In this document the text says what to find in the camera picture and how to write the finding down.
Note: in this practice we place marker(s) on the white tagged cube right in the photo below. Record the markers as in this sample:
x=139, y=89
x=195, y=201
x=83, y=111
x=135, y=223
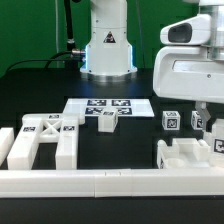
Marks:
x=196, y=121

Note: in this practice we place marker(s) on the white marker base plate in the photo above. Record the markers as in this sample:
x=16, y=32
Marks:
x=125, y=107

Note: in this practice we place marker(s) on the white tagged cube left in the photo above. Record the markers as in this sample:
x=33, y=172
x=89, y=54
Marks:
x=171, y=120

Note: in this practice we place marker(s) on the white chair back frame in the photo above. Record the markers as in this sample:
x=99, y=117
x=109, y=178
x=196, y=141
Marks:
x=59, y=128

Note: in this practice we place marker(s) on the white chair seat part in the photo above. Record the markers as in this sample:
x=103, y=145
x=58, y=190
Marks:
x=186, y=153

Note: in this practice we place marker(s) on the white left fence wall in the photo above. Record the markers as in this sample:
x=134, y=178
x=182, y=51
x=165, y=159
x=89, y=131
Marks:
x=6, y=142

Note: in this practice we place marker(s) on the white tagged cube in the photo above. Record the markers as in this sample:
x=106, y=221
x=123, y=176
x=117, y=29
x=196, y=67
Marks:
x=196, y=121
x=171, y=120

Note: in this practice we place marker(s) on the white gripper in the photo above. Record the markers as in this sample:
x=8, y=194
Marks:
x=184, y=67

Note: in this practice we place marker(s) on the white front fence wall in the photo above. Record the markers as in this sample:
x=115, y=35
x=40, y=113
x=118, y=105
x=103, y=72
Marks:
x=111, y=183

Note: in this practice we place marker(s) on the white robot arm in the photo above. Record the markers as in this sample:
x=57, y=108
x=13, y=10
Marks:
x=109, y=54

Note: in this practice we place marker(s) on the white fence wall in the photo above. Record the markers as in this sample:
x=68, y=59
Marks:
x=6, y=142
x=111, y=183

